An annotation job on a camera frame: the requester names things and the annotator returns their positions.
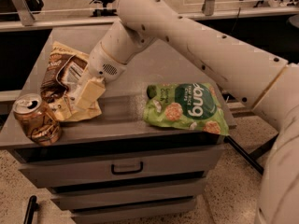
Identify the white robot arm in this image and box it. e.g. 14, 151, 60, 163
78, 0, 299, 224

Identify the grey drawer cabinet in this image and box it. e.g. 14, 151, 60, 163
0, 21, 237, 224

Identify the black handle bottom left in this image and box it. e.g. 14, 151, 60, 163
23, 195, 39, 224

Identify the orange soda can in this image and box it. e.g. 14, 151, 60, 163
13, 93, 62, 146

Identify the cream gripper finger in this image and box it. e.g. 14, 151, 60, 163
75, 77, 106, 109
66, 68, 92, 101

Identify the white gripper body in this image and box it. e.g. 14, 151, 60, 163
88, 43, 126, 82

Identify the black hanging cable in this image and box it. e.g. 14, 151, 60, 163
231, 7, 242, 33

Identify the black drawer handle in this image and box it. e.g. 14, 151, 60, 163
110, 161, 144, 175

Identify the brown chip bag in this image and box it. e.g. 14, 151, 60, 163
40, 41, 102, 122

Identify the green rice chips bag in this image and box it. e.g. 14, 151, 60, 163
143, 83, 229, 136

